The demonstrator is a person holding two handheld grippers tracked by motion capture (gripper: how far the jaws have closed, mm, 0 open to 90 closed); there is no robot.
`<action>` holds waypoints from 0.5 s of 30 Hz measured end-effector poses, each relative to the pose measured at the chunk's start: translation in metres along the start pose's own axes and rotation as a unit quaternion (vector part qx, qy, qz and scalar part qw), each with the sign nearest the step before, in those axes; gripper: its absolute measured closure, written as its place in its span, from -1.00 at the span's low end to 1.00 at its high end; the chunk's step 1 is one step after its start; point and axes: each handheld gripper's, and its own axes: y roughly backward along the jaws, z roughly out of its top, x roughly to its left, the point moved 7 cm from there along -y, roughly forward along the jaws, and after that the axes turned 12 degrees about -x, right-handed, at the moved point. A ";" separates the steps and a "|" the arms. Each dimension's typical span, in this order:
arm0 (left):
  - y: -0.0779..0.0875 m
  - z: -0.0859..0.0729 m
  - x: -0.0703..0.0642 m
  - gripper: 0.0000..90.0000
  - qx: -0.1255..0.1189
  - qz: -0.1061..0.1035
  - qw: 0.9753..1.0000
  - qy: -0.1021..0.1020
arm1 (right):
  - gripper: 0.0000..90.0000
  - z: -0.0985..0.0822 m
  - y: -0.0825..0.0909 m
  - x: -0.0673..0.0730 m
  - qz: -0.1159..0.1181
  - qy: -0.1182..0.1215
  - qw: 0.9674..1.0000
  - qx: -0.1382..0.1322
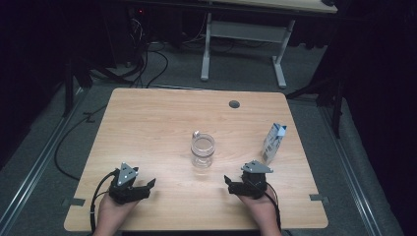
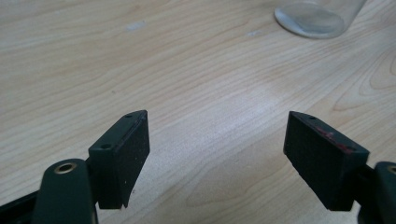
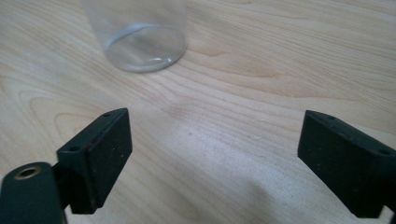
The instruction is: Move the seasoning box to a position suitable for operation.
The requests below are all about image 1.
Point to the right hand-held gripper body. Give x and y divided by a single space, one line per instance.
254 183

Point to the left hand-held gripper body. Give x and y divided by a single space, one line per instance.
126 175

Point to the clear glass jar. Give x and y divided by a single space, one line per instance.
202 159

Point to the white and blue milk carton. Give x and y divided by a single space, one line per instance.
272 144

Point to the person's right hand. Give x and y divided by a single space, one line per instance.
262 211

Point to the person's left hand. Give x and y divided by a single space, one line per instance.
113 213

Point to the grey tape strip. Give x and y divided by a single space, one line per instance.
319 197
74 202

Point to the round grey table grommet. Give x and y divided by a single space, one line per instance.
234 104

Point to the black metal stand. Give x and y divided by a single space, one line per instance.
336 108
69 88

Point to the desk with white legs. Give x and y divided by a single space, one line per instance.
244 31

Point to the metal floor rail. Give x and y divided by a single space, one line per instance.
39 164
354 170

